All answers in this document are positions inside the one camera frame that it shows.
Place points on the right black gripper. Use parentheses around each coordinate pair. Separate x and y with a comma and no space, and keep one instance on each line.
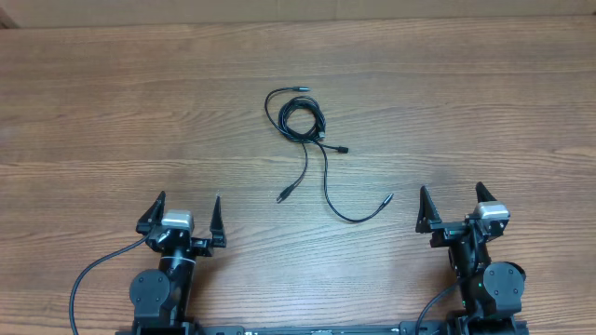
(445,230)

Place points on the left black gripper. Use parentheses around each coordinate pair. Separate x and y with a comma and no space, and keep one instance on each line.
(205,248)

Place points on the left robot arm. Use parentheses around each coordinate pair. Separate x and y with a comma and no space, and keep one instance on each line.
(160,296)

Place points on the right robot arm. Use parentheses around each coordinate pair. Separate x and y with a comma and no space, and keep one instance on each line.
(491,292)

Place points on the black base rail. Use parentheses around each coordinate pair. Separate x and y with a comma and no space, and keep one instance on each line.
(403,328)

